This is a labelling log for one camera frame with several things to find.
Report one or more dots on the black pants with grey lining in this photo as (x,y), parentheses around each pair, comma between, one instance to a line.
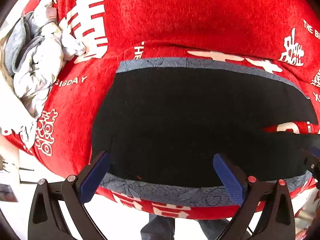
(187,117)

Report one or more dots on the person's legs in dark trousers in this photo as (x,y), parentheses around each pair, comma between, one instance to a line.
(160,227)

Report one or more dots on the white printed garment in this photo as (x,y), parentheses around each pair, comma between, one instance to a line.
(40,65)

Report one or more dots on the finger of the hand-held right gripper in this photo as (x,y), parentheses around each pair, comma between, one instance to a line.
(312,161)

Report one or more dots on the grey fleece garment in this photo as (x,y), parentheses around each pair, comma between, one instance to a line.
(18,45)

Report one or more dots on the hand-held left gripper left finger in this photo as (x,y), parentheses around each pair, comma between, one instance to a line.
(96,177)

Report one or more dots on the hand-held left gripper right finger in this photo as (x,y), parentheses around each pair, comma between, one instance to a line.
(231,180)

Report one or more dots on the red printed blanket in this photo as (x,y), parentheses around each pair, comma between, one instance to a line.
(175,17)

